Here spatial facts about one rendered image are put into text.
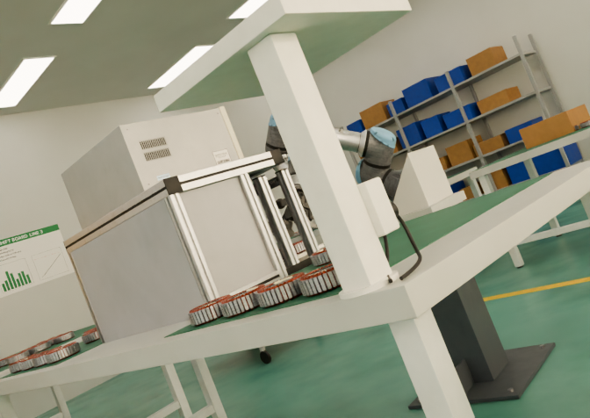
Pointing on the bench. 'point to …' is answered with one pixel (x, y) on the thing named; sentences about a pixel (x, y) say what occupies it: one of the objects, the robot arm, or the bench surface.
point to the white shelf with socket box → (307, 114)
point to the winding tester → (147, 159)
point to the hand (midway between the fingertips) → (292, 241)
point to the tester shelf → (183, 183)
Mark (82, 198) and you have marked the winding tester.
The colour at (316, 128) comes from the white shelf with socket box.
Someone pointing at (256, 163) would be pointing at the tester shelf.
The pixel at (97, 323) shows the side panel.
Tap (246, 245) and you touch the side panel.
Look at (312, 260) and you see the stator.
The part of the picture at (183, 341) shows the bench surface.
